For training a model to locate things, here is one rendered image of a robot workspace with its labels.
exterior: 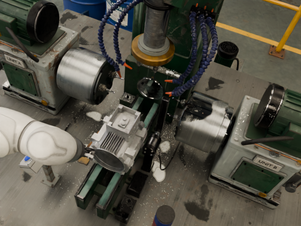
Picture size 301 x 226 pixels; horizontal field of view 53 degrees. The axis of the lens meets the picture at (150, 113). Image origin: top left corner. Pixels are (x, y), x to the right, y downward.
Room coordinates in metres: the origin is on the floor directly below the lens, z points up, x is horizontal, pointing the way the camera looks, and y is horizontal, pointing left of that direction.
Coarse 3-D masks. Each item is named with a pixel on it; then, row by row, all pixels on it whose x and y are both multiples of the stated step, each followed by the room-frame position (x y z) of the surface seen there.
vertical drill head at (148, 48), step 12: (156, 0) 0.93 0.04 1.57; (156, 12) 0.93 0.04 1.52; (168, 12) 0.95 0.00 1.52; (156, 24) 0.93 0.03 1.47; (144, 36) 0.95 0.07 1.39; (156, 36) 0.93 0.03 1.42; (132, 48) 0.94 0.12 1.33; (144, 48) 0.92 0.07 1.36; (156, 48) 0.93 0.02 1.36; (168, 48) 0.96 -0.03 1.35; (144, 60) 0.88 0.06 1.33; (156, 60) 0.89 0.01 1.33; (168, 60) 0.92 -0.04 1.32
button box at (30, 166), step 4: (24, 160) 0.50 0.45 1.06; (28, 160) 0.50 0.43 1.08; (32, 160) 0.50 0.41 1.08; (20, 164) 0.49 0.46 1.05; (24, 164) 0.48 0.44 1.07; (28, 164) 0.48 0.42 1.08; (32, 164) 0.48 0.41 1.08; (36, 164) 0.49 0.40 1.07; (40, 164) 0.50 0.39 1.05; (24, 168) 0.48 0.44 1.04; (28, 168) 0.47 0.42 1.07; (32, 168) 0.47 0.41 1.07; (36, 168) 0.48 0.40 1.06; (28, 172) 0.47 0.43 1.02; (32, 172) 0.47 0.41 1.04; (36, 172) 0.47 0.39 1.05
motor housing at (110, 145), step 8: (104, 128) 0.71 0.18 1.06; (144, 128) 0.75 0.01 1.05; (104, 136) 0.66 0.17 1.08; (112, 136) 0.66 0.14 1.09; (120, 136) 0.65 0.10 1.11; (136, 136) 0.70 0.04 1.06; (104, 144) 0.61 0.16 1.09; (112, 144) 0.62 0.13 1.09; (120, 144) 0.63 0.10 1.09; (128, 144) 0.64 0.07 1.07; (136, 144) 0.66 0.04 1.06; (96, 152) 0.63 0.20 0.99; (104, 152) 0.65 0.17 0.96; (112, 152) 0.58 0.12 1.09; (120, 152) 0.60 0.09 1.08; (136, 152) 0.64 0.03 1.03; (96, 160) 0.60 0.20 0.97; (104, 160) 0.62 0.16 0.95; (112, 160) 0.63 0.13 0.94; (120, 160) 0.57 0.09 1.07; (128, 160) 0.58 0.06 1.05; (104, 168) 0.59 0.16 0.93; (112, 168) 0.59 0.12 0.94; (120, 168) 0.59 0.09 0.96; (128, 168) 0.56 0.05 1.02
